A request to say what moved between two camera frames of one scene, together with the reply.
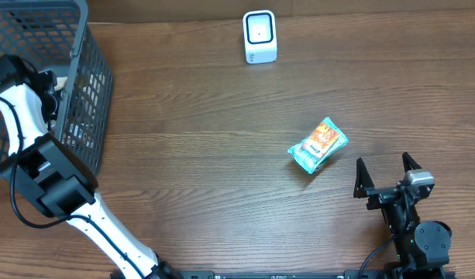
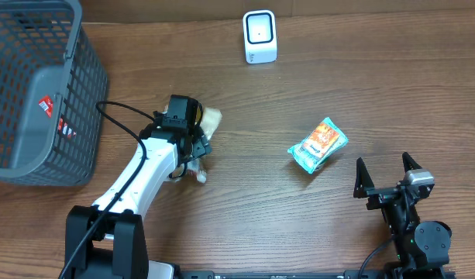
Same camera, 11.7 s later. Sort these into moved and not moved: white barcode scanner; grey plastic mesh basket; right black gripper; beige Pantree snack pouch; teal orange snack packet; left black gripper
Moved: beige Pantree snack pouch; left black gripper
Not moved: grey plastic mesh basket; teal orange snack packet; right black gripper; white barcode scanner
